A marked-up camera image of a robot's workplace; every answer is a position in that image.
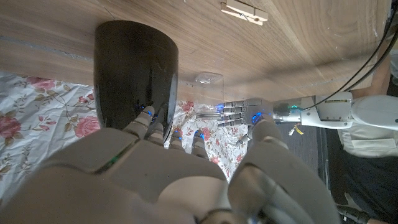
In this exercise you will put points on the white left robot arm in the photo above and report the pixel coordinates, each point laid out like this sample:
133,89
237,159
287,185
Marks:
332,112

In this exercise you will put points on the black electric kettle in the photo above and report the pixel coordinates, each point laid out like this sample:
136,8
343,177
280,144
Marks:
133,74

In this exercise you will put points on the clear jar with metal lid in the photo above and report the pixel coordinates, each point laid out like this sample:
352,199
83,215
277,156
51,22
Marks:
209,90

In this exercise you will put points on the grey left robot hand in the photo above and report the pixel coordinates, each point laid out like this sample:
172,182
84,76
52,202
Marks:
252,109

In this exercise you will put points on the wooden clothespin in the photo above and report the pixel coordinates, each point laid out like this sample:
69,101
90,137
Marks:
245,12

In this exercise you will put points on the floral backdrop sheet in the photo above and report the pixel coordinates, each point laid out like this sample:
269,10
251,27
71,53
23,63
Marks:
40,124

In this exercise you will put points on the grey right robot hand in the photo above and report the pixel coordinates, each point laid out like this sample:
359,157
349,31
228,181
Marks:
140,180

